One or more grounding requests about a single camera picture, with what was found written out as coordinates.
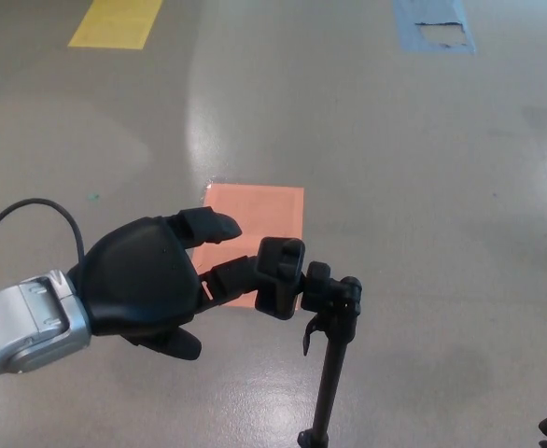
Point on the blue torn tape floor patch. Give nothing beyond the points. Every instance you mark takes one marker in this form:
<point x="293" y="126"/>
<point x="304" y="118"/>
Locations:
<point x="406" y="25"/>

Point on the black phone stand with clamp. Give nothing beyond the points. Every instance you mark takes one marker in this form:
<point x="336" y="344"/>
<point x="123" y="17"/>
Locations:
<point x="332" y="373"/>

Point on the orange tape floor patch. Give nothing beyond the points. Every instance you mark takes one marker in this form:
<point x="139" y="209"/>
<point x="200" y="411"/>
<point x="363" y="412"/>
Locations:
<point x="259" y="210"/>

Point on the yellow tape floor patch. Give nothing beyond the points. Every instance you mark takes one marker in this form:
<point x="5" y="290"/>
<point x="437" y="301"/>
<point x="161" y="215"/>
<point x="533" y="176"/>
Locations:
<point x="115" y="23"/>

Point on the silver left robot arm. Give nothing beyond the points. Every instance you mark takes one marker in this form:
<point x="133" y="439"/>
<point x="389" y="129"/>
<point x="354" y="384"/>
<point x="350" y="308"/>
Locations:
<point x="26" y="326"/>

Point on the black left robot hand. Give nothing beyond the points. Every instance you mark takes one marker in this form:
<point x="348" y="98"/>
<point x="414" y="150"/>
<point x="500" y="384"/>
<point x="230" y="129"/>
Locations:
<point x="138" y="275"/>

